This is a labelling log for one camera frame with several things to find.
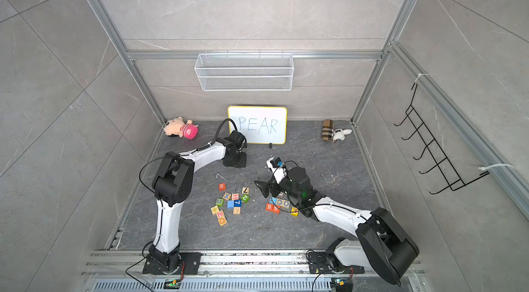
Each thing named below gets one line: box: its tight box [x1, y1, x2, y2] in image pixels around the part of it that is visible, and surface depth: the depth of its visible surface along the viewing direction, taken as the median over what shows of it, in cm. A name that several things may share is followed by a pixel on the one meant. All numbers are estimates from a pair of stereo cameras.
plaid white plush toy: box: [321, 119, 352, 143], surface depth 113 cm
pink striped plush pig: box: [163, 117, 199, 140], surface depth 110 cm
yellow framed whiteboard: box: [227, 105, 288, 144], surface depth 105 cm
